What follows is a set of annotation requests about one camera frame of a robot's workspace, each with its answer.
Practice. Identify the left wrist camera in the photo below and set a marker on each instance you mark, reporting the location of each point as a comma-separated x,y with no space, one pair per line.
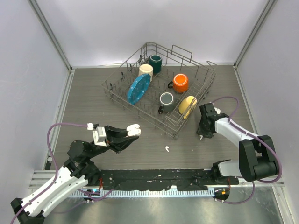
98,133

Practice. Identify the yellow mug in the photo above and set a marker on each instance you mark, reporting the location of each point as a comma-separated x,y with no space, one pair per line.
187,105

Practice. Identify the left aluminium frame post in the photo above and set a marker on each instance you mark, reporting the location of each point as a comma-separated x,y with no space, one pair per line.
42,19

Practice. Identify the aluminium frame post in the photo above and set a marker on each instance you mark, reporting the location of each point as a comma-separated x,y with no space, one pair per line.
42,19
255,30

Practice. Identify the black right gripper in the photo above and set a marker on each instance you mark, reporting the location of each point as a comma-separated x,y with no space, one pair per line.
201,131

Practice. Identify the blue polka dot plate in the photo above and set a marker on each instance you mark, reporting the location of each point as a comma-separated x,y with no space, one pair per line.
138,88

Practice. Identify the white slotted cable duct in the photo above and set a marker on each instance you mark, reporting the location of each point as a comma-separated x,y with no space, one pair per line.
172,192

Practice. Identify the dark teal mug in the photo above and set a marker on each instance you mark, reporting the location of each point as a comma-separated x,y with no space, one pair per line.
156,62

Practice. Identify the orange mug black handle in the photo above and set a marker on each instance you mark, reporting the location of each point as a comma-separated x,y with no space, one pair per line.
179,83

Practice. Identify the grey mug black handle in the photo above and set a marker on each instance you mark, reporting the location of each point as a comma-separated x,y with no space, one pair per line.
167,103

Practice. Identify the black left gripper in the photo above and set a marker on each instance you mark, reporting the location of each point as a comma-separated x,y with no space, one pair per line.
114,134

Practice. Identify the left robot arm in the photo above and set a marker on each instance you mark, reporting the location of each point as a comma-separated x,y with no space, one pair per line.
78,171

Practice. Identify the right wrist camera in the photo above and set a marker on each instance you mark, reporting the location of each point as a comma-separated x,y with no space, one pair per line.
217,110

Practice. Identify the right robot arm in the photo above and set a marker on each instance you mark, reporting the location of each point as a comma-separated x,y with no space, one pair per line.
257,157

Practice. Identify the cream ribbed mug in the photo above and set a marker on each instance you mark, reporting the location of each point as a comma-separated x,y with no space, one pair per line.
146,69

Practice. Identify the right aluminium frame post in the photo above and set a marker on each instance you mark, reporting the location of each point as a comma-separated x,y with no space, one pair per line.
255,30

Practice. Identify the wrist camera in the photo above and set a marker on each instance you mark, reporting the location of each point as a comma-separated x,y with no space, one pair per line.
217,110
98,133

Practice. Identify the grey wire dish rack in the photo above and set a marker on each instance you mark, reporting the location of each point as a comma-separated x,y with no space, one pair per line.
174,61

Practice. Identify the white earbud case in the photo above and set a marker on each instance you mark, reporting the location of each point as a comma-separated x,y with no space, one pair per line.
133,130

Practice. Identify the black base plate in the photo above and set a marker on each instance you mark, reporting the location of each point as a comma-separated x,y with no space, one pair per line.
163,179

